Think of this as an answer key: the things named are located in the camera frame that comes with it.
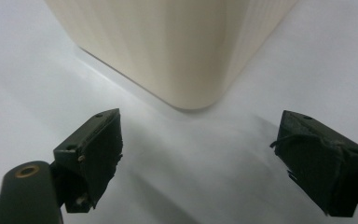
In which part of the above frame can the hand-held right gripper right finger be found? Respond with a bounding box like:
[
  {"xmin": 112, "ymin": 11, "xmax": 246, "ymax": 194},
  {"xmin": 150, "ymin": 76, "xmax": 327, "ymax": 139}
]
[{"xmin": 269, "ymin": 109, "xmax": 358, "ymax": 218}]

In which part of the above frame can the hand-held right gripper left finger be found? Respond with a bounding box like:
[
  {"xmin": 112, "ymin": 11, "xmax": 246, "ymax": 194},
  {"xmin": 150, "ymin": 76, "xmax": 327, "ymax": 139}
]
[{"xmin": 52, "ymin": 107, "xmax": 124, "ymax": 215}]

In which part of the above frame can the cream ribbed plastic container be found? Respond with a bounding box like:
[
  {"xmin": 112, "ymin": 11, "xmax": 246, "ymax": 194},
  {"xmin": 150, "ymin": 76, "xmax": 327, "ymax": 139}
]
[{"xmin": 43, "ymin": 0, "xmax": 299, "ymax": 110}]

